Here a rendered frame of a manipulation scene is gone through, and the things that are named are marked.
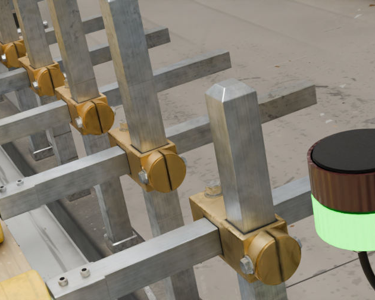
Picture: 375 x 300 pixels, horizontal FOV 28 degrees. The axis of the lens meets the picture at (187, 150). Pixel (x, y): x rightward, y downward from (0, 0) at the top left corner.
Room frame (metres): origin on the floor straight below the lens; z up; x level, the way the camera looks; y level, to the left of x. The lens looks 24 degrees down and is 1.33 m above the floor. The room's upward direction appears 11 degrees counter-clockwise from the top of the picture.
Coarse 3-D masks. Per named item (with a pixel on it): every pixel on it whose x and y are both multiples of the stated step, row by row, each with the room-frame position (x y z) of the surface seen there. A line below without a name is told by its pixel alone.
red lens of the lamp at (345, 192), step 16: (320, 176) 0.36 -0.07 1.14; (336, 176) 0.35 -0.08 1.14; (352, 176) 0.35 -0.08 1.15; (368, 176) 0.35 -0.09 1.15; (320, 192) 0.36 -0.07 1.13; (336, 192) 0.35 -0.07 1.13; (352, 192) 0.35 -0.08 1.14; (368, 192) 0.35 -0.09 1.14; (336, 208) 0.35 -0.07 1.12; (352, 208) 0.35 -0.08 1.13; (368, 208) 0.35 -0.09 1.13
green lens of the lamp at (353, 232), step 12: (312, 204) 0.38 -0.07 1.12; (324, 216) 0.36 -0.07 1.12; (336, 216) 0.35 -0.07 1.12; (348, 216) 0.35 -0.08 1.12; (360, 216) 0.35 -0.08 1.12; (372, 216) 0.35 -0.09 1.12; (324, 228) 0.36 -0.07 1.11; (336, 228) 0.36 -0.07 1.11; (348, 228) 0.35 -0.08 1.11; (360, 228) 0.35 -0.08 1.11; (372, 228) 0.35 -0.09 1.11; (324, 240) 0.36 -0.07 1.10; (336, 240) 0.36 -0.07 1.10; (348, 240) 0.35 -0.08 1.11; (360, 240) 0.35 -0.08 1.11; (372, 240) 0.35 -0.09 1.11
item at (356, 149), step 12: (348, 132) 0.40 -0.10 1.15; (360, 132) 0.40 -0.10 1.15; (372, 132) 0.39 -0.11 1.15; (324, 144) 0.39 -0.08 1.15; (336, 144) 0.39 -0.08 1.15; (348, 144) 0.38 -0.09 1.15; (360, 144) 0.38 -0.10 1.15; (372, 144) 0.38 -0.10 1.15; (312, 156) 0.38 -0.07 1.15; (324, 156) 0.37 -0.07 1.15; (336, 156) 0.37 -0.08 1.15; (348, 156) 0.37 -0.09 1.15; (360, 156) 0.37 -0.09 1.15; (372, 156) 0.36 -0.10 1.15; (336, 168) 0.36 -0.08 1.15; (348, 168) 0.35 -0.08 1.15; (360, 168) 0.35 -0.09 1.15; (372, 168) 0.35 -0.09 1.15; (360, 252) 0.37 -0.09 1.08; (372, 276) 0.37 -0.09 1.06
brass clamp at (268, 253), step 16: (192, 208) 0.69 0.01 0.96; (208, 208) 0.66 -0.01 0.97; (224, 208) 0.66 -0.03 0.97; (224, 224) 0.63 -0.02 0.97; (272, 224) 0.61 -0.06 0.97; (224, 240) 0.63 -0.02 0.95; (240, 240) 0.60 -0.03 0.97; (256, 240) 0.59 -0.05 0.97; (272, 240) 0.58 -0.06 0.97; (288, 240) 0.59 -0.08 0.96; (224, 256) 0.64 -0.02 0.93; (240, 256) 0.60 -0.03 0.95; (256, 256) 0.58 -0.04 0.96; (272, 256) 0.58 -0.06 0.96; (288, 256) 0.59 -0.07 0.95; (240, 272) 0.61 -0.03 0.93; (256, 272) 0.58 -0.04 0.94; (272, 272) 0.58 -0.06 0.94; (288, 272) 0.59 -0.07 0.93
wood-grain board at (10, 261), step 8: (8, 232) 0.83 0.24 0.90; (8, 240) 0.81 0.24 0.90; (0, 248) 0.80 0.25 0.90; (8, 248) 0.79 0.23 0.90; (16, 248) 0.79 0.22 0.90; (0, 256) 0.78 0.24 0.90; (8, 256) 0.77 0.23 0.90; (16, 256) 0.77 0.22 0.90; (24, 256) 0.77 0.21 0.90; (0, 264) 0.76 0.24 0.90; (8, 264) 0.75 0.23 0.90; (16, 264) 0.75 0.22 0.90; (24, 264) 0.75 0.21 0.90; (0, 272) 0.74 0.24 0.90; (8, 272) 0.74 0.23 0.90; (16, 272) 0.73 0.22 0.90; (24, 272) 0.73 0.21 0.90; (0, 280) 0.72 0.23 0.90
